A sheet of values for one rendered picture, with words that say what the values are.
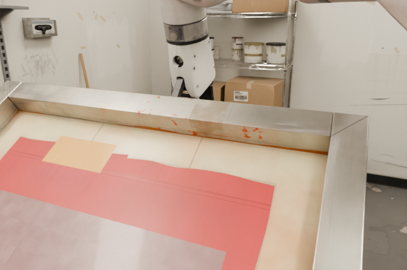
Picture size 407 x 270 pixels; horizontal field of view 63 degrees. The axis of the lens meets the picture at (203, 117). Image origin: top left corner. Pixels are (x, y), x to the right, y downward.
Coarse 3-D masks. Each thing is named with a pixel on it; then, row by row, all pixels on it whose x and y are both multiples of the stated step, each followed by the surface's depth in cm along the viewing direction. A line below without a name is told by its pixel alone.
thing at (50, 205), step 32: (0, 160) 50; (32, 160) 49; (0, 192) 46; (32, 192) 45; (64, 192) 44; (96, 192) 43; (0, 224) 42; (32, 224) 41; (64, 224) 40; (0, 256) 39; (32, 256) 38; (64, 256) 37
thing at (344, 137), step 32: (0, 96) 56; (32, 96) 54; (64, 96) 52; (96, 96) 51; (128, 96) 49; (160, 96) 47; (0, 128) 55; (160, 128) 47; (192, 128) 45; (224, 128) 42; (256, 128) 40; (288, 128) 39; (320, 128) 38; (352, 128) 37; (352, 160) 34; (352, 192) 32; (320, 224) 30; (352, 224) 30; (320, 256) 29; (352, 256) 28
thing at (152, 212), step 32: (128, 160) 45; (128, 192) 42; (160, 192) 41; (192, 192) 40; (224, 192) 39; (256, 192) 38; (96, 224) 39; (128, 224) 38; (160, 224) 38; (192, 224) 37; (224, 224) 36; (256, 224) 35; (96, 256) 37; (128, 256) 36; (160, 256) 35; (192, 256) 34; (224, 256) 34; (256, 256) 33
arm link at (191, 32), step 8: (192, 24) 54; (200, 24) 55; (168, 32) 55; (176, 32) 54; (184, 32) 54; (192, 32) 54; (200, 32) 55; (168, 40) 57; (176, 40) 55; (184, 40) 55; (192, 40) 55
